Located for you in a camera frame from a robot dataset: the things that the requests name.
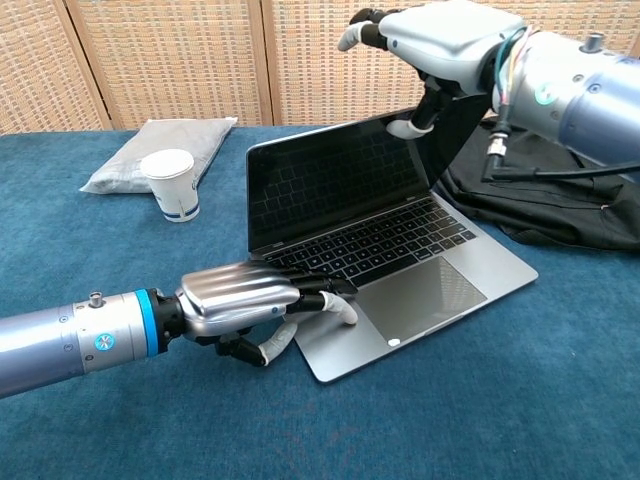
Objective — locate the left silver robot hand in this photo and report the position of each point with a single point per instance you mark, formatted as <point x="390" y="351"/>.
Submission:
<point x="235" y="300"/>

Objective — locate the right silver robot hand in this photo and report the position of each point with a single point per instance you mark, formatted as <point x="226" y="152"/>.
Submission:
<point x="445" y="35"/>

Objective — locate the silver laptop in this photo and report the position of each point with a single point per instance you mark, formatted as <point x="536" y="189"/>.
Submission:
<point x="390" y="240"/>

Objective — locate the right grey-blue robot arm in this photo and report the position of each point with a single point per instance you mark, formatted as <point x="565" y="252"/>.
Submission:
<point x="580" y="90"/>

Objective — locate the white paper cup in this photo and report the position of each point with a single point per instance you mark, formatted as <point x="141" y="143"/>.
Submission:
<point x="172" y="187"/>

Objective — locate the blue table mat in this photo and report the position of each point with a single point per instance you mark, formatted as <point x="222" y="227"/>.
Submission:
<point x="150" y="425"/>

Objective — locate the grey plastic pouch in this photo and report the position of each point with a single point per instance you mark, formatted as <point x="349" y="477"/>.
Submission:
<point x="165" y="145"/>

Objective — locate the black backpack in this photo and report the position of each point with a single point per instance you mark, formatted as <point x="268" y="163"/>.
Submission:
<point x="560" y="210"/>

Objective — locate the bamboo folding screen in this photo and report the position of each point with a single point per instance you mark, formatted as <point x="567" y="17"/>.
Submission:
<point x="175" y="60"/>

